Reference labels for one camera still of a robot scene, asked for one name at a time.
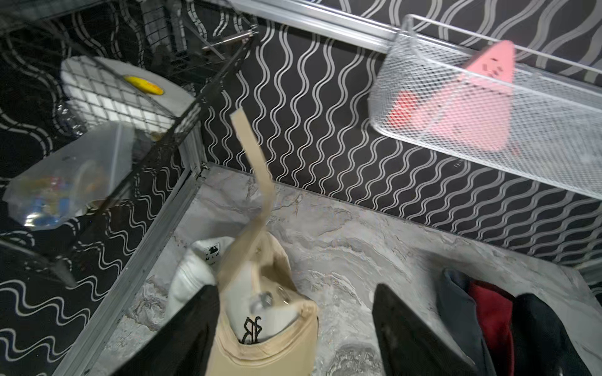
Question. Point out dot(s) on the red and black cap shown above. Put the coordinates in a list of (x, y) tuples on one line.
[(494, 312)]

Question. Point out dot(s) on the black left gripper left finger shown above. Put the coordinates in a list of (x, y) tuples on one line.
[(183, 345)]

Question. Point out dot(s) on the beige cap with black lettering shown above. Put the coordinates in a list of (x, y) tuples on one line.
[(265, 326)]

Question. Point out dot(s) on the dark grey cap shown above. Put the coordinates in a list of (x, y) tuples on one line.
[(458, 311)]

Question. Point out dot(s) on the white baseball cap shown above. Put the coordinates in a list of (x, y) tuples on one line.
[(196, 269)]

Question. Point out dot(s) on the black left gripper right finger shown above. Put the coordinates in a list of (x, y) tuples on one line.
[(407, 344)]

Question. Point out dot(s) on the pink triangular card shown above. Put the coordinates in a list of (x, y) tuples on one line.
[(472, 109)]

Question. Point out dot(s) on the white item in black basket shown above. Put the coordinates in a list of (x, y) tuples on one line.
[(102, 89)]

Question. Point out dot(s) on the white wire wall basket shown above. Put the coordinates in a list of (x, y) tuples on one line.
[(555, 125)]

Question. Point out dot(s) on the black wire mesh basket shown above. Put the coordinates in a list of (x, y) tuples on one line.
[(198, 45)]

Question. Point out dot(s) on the clear plastic bag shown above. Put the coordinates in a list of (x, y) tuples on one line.
[(59, 187)]

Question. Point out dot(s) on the navy blue baseball cap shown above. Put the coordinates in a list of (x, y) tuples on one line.
[(541, 343)]

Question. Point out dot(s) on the aluminium corner frame post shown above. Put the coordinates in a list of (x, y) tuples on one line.
[(93, 339)]

